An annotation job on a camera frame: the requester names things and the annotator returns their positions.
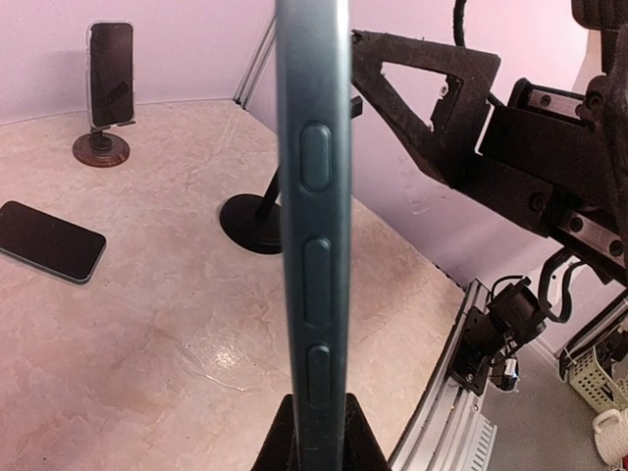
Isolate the plate phone stand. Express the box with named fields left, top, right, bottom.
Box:
left=72, top=125, right=131, bottom=168

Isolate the cream plastic basket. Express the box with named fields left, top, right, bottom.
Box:
left=558, top=325, right=627, bottom=413

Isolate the right aluminium frame post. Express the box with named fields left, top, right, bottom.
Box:
left=234, top=14, right=277, bottom=109

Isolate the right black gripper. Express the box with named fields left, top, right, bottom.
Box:
left=352, top=1, right=627, bottom=284

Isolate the dark teal phone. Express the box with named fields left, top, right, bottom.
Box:
left=276, top=1, right=352, bottom=470

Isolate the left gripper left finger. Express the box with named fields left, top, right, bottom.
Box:
left=251, top=394, right=299, bottom=471

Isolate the black clamp phone stand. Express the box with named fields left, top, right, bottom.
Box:
left=219, top=98, right=363, bottom=254

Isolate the white mug outside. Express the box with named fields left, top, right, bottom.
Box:
left=593, top=409, right=627, bottom=465

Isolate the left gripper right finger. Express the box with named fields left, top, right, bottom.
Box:
left=342, top=392, right=391, bottom=471

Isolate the front aluminium rail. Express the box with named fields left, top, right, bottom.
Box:
left=390, top=281, right=605, bottom=470

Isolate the top black phone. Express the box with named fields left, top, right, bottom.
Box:
left=1, top=200, right=107, bottom=285

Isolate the clear case phone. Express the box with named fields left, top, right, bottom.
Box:
left=87, top=22, right=134, bottom=130

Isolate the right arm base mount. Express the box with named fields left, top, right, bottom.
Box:
left=447, top=277, right=547, bottom=396

